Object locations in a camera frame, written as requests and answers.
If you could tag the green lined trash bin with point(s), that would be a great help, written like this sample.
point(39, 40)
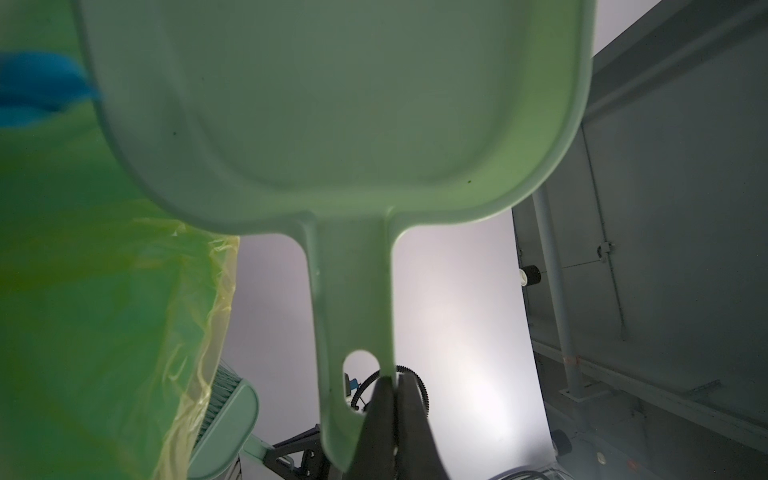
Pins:
point(113, 313)

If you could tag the blue scrap cluster centre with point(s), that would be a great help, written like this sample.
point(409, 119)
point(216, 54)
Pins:
point(36, 85)

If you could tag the mint green dustpan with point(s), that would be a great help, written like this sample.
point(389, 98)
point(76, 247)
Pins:
point(340, 124)

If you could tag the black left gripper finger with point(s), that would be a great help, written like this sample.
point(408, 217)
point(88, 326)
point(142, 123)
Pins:
point(417, 457)

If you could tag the mint green hand brush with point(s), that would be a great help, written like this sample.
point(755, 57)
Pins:
point(227, 427)

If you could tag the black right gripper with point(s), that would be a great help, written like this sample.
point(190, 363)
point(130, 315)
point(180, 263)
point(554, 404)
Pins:
point(302, 456)

